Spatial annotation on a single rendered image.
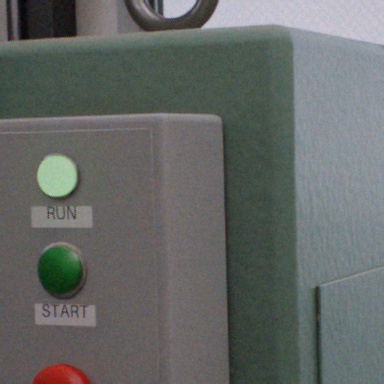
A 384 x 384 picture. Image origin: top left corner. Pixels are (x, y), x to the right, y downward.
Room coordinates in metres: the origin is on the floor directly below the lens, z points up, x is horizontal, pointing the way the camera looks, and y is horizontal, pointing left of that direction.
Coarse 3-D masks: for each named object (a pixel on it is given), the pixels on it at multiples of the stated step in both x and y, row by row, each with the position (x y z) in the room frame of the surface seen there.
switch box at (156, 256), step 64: (0, 128) 0.58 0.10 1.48; (64, 128) 0.57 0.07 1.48; (128, 128) 0.56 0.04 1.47; (192, 128) 0.57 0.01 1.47; (0, 192) 0.58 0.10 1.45; (128, 192) 0.56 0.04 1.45; (192, 192) 0.57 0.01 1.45; (0, 256) 0.58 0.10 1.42; (128, 256) 0.56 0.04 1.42; (192, 256) 0.57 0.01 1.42; (0, 320) 0.58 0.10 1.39; (128, 320) 0.56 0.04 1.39; (192, 320) 0.57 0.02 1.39
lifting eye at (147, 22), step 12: (132, 0) 0.74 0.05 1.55; (144, 0) 0.74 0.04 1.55; (204, 0) 0.72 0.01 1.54; (216, 0) 0.72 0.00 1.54; (132, 12) 0.74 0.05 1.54; (144, 12) 0.74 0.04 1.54; (192, 12) 0.73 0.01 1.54; (204, 12) 0.72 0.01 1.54; (144, 24) 0.74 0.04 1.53; (156, 24) 0.73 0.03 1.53; (168, 24) 0.73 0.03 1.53; (180, 24) 0.73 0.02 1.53; (192, 24) 0.73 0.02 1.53; (204, 24) 0.73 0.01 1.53
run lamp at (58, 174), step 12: (48, 156) 0.57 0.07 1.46; (60, 156) 0.57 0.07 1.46; (48, 168) 0.56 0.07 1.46; (60, 168) 0.56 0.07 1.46; (72, 168) 0.56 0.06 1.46; (48, 180) 0.56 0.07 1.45; (60, 180) 0.56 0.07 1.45; (72, 180) 0.56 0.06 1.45; (48, 192) 0.57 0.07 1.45; (60, 192) 0.56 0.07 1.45; (72, 192) 0.56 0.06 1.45
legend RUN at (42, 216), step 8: (32, 208) 0.57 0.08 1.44; (40, 208) 0.57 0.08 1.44; (48, 208) 0.57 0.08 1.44; (56, 208) 0.57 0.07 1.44; (64, 208) 0.57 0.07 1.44; (72, 208) 0.57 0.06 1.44; (80, 208) 0.56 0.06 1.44; (88, 208) 0.56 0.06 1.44; (32, 216) 0.57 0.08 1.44; (40, 216) 0.57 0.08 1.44; (48, 216) 0.57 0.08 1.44; (56, 216) 0.57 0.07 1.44; (64, 216) 0.57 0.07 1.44; (72, 216) 0.57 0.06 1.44; (80, 216) 0.56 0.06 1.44; (88, 216) 0.56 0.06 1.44; (32, 224) 0.57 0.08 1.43; (40, 224) 0.57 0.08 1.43; (48, 224) 0.57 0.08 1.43; (56, 224) 0.57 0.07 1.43; (64, 224) 0.57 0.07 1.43; (72, 224) 0.57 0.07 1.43; (80, 224) 0.56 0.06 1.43; (88, 224) 0.56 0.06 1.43
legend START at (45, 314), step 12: (36, 312) 0.57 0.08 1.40; (48, 312) 0.57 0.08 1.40; (60, 312) 0.57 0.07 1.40; (72, 312) 0.57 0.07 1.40; (84, 312) 0.56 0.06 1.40; (36, 324) 0.57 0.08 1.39; (48, 324) 0.57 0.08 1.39; (60, 324) 0.57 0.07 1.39; (72, 324) 0.57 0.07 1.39; (84, 324) 0.56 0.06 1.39
